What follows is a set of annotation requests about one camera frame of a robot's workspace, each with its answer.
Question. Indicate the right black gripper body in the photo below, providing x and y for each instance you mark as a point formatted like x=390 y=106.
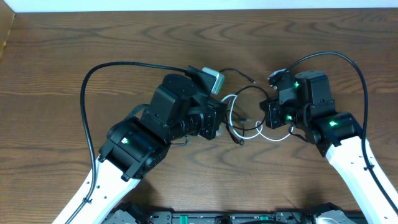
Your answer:
x=280 y=115

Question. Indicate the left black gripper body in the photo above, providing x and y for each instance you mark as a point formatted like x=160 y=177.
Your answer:
x=212 y=121

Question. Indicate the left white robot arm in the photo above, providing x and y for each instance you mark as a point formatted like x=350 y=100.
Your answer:
x=181 y=106

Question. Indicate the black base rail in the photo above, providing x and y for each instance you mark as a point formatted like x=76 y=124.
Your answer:
x=324 y=213

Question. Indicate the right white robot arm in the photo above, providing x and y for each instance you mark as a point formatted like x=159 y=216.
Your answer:
x=304 y=101

